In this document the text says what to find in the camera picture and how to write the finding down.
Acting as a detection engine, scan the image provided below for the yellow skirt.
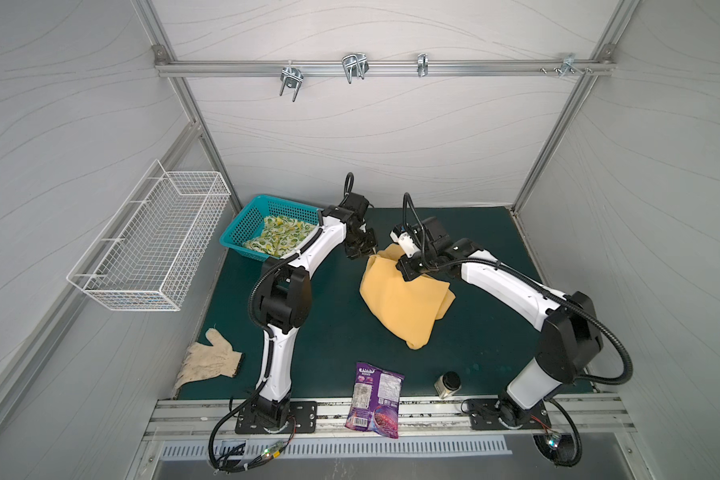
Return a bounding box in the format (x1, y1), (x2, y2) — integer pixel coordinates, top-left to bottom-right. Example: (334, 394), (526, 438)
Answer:
(359, 243), (456, 350)

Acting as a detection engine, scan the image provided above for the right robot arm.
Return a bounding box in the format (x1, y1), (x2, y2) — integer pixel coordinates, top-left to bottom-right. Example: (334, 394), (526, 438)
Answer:
(390, 193), (634, 430)

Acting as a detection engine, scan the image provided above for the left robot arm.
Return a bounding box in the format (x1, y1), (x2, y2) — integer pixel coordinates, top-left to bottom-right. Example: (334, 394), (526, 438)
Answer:
(207, 172), (377, 474)

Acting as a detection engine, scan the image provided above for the green floral skirt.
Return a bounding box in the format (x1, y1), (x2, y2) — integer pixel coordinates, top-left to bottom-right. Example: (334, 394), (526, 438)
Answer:
(243, 216), (316, 257)

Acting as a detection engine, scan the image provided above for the teal plastic basket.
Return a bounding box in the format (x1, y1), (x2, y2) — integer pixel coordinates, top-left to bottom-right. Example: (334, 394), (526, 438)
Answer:
(220, 195), (346, 265)

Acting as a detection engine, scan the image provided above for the small black-lidded jar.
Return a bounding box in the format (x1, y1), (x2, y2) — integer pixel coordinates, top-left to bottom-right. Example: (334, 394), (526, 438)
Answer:
(434, 371), (462, 399)

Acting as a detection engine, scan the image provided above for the purple snack bag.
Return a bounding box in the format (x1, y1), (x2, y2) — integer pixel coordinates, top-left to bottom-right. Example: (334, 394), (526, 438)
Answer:
(345, 362), (405, 439)

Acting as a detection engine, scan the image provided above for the metal u-bolt clamp middle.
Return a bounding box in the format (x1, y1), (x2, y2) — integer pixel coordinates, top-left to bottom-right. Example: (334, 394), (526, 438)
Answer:
(341, 52), (369, 84)

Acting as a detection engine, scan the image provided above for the metal u-bolt clamp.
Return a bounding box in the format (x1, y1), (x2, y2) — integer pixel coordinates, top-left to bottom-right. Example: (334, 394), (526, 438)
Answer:
(279, 66), (304, 102)
(341, 52), (369, 84)

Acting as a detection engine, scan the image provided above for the metal u-bolt clamp left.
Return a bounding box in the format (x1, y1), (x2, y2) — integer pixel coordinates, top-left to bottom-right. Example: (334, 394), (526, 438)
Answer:
(279, 66), (304, 102)

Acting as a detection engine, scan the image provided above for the metal clamp right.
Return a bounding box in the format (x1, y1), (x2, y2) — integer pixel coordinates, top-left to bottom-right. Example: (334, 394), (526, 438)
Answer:
(417, 53), (429, 78)

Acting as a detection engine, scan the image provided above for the beige work glove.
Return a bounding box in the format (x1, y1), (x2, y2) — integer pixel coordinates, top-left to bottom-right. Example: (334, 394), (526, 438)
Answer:
(174, 328), (244, 390)

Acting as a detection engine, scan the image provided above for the aluminium cross bar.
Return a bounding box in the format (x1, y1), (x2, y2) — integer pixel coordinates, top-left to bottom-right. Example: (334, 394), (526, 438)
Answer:
(156, 57), (617, 78)

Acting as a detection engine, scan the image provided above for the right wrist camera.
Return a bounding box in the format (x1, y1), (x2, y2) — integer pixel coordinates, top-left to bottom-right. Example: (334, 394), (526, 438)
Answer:
(390, 224), (421, 258)

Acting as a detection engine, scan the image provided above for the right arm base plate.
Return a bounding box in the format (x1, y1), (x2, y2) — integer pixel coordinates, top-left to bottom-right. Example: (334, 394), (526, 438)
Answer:
(460, 397), (551, 431)

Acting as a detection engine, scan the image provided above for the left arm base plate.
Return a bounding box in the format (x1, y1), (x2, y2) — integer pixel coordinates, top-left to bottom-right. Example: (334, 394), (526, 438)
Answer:
(234, 401), (318, 435)

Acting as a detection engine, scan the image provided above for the white wire basket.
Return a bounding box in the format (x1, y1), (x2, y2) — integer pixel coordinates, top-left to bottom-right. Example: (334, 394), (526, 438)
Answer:
(66, 160), (230, 312)

